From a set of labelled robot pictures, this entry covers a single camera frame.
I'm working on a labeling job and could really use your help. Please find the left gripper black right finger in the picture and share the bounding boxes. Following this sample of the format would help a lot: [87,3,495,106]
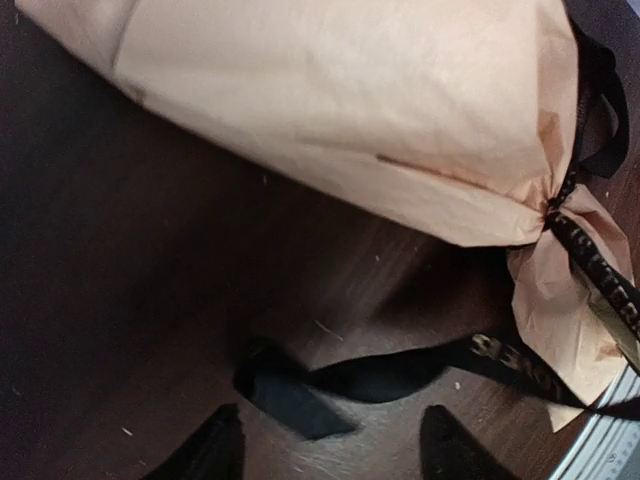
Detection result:
[419,405,516,480]

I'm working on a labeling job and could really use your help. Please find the pink and green wrapping paper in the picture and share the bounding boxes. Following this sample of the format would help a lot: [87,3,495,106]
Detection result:
[14,0,639,434]

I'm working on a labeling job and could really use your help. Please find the black ribbon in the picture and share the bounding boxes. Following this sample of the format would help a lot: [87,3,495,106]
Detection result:
[234,0,640,441]

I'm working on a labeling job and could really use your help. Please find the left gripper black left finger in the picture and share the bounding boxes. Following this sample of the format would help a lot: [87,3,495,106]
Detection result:
[143,404,245,480]

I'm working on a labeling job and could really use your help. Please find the front aluminium rail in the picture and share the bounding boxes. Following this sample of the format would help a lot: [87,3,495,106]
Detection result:
[552,372,640,480]

